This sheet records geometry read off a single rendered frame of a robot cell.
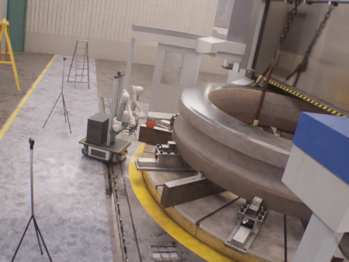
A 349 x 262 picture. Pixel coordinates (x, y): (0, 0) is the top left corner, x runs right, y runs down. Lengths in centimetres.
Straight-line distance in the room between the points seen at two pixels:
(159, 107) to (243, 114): 275
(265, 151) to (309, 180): 293
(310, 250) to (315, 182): 32
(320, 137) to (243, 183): 330
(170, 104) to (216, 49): 248
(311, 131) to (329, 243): 52
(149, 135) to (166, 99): 306
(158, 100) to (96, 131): 369
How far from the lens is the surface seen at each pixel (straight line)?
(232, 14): 863
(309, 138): 157
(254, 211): 452
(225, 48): 855
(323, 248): 161
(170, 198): 479
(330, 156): 147
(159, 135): 685
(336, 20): 756
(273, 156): 447
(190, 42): 945
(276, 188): 473
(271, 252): 462
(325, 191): 150
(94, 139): 654
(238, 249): 437
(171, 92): 975
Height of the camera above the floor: 300
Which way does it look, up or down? 20 degrees down
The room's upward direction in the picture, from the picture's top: 10 degrees clockwise
